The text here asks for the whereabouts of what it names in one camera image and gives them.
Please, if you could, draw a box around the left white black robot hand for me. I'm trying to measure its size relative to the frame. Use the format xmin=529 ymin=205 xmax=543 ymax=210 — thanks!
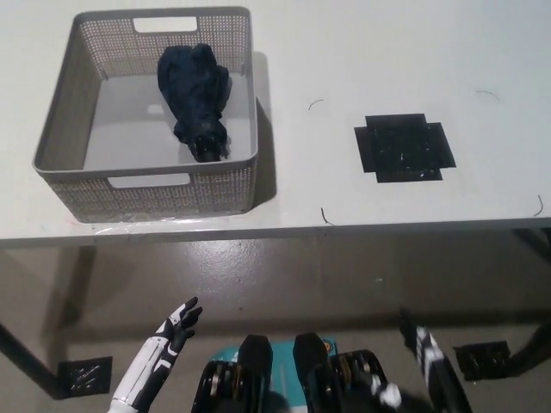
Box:
xmin=110 ymin=296 xmax=204 ymax=409

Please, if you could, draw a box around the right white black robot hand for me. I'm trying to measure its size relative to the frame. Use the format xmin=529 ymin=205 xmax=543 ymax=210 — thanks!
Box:
xmin=398 ymin=305 xmax=449 ymax=380

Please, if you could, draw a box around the dark navy cloth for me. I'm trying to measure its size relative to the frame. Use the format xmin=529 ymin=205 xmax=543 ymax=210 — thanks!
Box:
xmin=157 ymin=42 xmax=233 ymax=163

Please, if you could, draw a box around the black floor tape patch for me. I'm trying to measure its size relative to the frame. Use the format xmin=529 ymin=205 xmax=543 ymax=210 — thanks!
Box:
xmin=57 ymin=355 xmax=114 ymax=398
xmin=454 ymin=341 xmax=513 ymax=382

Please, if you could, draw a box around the black ribbed robot body block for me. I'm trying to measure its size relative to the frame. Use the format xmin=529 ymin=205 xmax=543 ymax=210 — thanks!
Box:
xmin=191 ymin=334 xmax=276 ymax=413
xmin=292 ymin=331 xmax=388 ymax=413

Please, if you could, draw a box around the black metal table leg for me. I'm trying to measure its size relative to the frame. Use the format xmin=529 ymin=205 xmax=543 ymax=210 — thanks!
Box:
xmin=506 ymin=227 xmax=551 ymax=363

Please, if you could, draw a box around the clear adhesive tape strip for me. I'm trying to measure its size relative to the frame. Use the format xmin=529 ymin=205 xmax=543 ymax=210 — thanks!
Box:
xmin=90 ymin=213 xmax=242 ymax=236

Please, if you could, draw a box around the black tape patch on table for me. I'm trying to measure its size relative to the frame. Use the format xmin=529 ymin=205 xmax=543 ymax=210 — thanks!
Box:
xmin=354 ymin=112 xmax=456 ymax=185

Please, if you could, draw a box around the grey perforated plastic basket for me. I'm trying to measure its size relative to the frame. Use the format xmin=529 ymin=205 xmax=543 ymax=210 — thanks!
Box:
xmin=32 ymin=6 xmax=262 ymax=225

